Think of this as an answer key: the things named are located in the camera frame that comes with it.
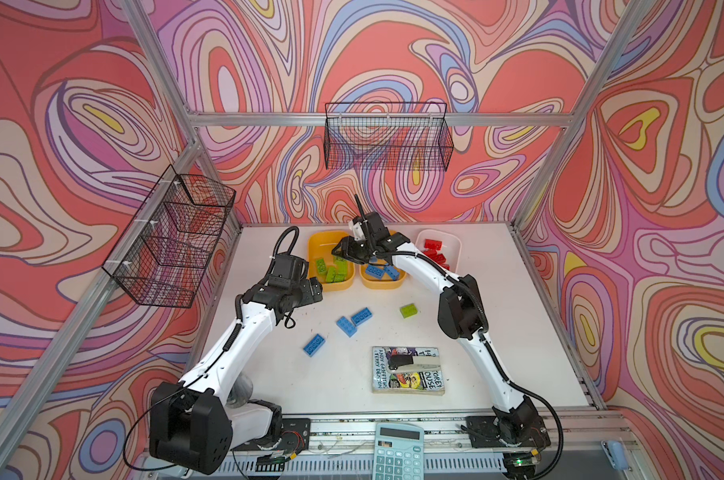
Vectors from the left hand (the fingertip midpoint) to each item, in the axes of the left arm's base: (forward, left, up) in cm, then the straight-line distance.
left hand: (306, 289), depth 84 cm
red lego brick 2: (+23, -42, -12) cm, 49 cm away
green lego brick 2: (+17, -9, -12) cm, 23 cm away
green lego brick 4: (0, -31, -14) cm, 34 cm away
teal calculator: (-38, -25, -12) cm, 47 cm away
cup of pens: (-25, +16, -10) cm, 31 cm away
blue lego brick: (+16, -21, -13) cm, 29 cm away
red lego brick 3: (+17, -46, -12) cm, 51 cm away
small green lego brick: (+13, -8, -12) cm, 19 cm away
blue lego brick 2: (-2, -16, -13) cm, 21 cm away
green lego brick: (+17, -1, -12) cm, 21 cm away
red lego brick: (+28, -43, -12) cm, 53 cm away
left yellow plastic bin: (+26, 0, -10) cm, 28 cm away
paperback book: (-22, -34, -13) cm, 42 cm away
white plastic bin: (+27, -47, -13) cm, 55 cm away
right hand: (+15, -8, -4) cm, 18 cm away
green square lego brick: (+13, -9, -3) cm, 16 cm away
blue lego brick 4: (-11, -2, -12) cm, 17 cm away
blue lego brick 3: (-5, -11, -13) cm, 18 cm away
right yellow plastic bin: (+11, -20, -13) cm, 26 cm away
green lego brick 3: (+13, -5, -11) cm, 18 cm away
